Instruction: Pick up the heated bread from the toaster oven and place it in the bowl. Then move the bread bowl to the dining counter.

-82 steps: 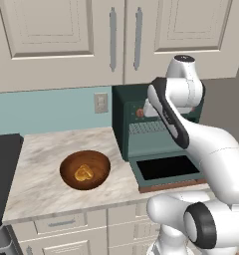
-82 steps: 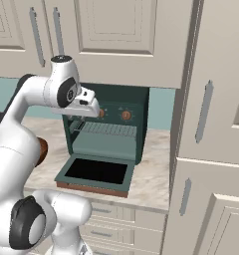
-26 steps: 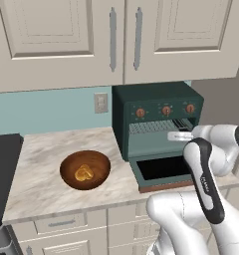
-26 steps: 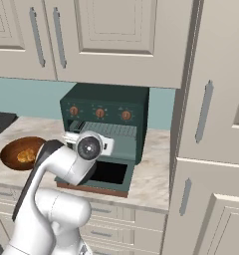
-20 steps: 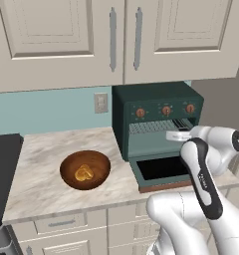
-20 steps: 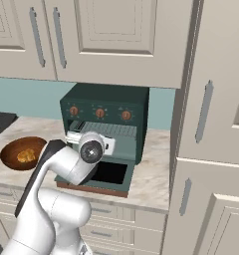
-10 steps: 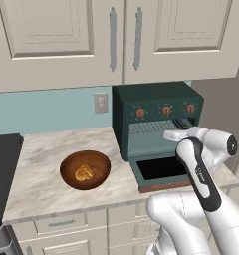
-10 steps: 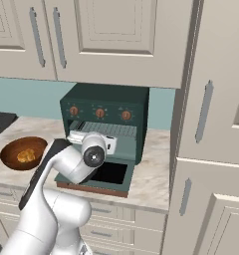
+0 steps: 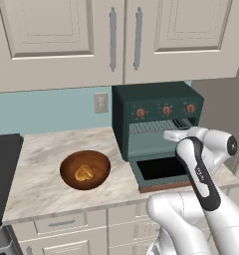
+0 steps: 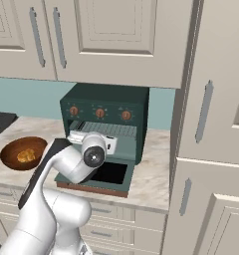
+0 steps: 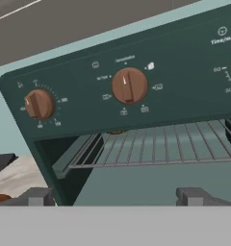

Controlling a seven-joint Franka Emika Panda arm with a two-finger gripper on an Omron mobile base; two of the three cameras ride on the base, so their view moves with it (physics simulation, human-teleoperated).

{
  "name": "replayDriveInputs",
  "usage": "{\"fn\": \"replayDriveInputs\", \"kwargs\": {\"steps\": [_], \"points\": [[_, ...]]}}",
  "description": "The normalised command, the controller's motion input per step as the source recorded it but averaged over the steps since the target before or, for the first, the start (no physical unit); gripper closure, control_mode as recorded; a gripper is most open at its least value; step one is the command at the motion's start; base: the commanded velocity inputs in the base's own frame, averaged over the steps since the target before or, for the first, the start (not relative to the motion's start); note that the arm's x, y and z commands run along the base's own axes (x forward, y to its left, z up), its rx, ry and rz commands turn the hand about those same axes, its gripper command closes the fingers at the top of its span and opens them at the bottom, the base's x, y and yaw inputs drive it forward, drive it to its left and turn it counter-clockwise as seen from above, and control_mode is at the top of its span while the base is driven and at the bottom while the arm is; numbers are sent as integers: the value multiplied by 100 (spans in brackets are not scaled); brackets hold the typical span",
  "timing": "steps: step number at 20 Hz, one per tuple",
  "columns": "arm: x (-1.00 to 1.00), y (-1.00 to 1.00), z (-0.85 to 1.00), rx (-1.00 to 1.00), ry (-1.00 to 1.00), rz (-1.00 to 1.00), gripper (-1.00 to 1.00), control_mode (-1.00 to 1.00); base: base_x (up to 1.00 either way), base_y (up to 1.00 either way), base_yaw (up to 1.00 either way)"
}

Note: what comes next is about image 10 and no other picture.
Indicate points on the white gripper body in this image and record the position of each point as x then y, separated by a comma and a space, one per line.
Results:
77, 136

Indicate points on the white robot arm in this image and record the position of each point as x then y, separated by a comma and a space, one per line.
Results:
63, 163

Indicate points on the copper toaster oven knob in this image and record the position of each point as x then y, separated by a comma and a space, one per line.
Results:
126, 115
100, 113
74, 110

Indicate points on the metal toaster oven rack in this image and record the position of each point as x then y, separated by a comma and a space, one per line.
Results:
118, 129

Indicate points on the dark green toaster oven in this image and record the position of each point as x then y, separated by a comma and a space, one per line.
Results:
105, 94

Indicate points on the golden bread piece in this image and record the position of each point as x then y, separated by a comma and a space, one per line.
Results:
26, 155

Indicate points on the brown wooden bowl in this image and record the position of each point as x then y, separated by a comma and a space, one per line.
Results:
10, 161

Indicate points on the black hob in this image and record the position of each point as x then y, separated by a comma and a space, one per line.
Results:
0, 121

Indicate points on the beige drawer front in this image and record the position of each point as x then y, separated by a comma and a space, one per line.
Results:
141, 217
138, 240
5, 199

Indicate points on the beige base cupboard door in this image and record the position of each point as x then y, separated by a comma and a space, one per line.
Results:
7, 224

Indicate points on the beige tall cupboard door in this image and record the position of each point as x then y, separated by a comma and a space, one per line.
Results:
224, 66
204, 232

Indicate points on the beige wall cupboard door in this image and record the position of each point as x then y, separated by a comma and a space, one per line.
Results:
124, 66
12, 63

